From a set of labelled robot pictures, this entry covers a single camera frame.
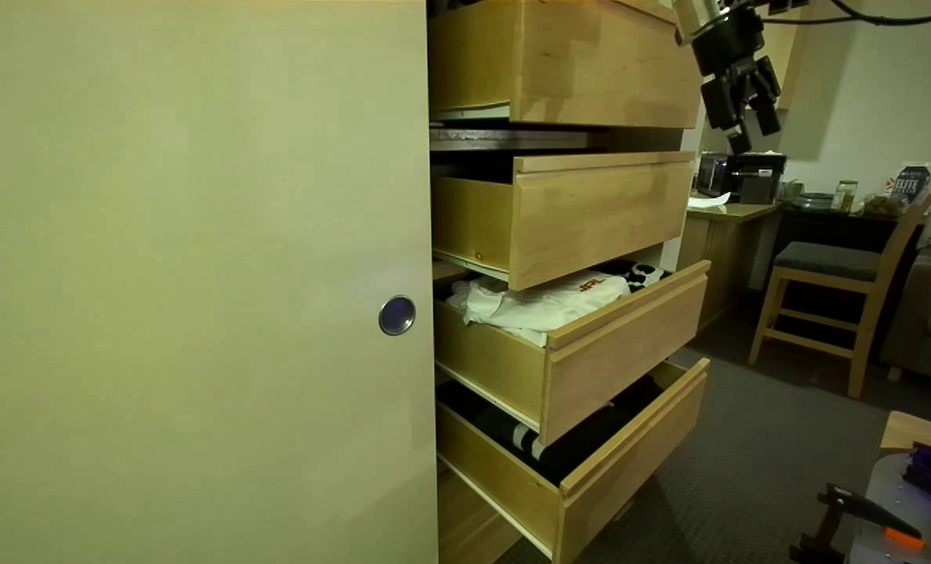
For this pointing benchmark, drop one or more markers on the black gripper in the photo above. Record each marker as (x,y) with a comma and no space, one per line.
(728,52)

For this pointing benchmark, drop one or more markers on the light wooden drawer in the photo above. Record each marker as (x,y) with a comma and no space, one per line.
(600,214)
(621,349)
(578,67)
(630,460)

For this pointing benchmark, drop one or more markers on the black printer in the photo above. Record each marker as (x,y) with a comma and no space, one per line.
(762,178)

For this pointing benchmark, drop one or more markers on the small glass jar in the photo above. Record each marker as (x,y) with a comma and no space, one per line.
(848,192)

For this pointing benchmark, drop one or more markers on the black side table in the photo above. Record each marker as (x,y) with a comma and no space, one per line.
(840,224)

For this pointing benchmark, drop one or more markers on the wooden desk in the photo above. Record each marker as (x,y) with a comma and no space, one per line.
(726,260)

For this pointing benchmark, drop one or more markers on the wooden chair grey cushion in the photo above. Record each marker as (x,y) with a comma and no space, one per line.
(840,260)

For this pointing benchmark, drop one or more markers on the black garment with white print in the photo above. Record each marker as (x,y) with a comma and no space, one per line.
(644,274)

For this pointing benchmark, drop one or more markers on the white folded clothing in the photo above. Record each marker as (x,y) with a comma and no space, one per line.
(538,302)

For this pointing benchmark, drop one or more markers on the wooden robot table board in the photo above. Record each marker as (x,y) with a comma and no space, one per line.
(919,426)

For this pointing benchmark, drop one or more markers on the black folded clothing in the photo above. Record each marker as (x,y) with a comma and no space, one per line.
(547,435)

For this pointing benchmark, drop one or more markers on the white sliding wardrobe door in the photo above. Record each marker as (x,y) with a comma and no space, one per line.
(170,284)

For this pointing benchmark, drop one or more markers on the wooden drawer chest frame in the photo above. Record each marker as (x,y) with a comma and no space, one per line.
(507,139)

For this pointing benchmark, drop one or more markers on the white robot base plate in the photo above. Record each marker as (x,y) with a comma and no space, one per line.
(892,490)

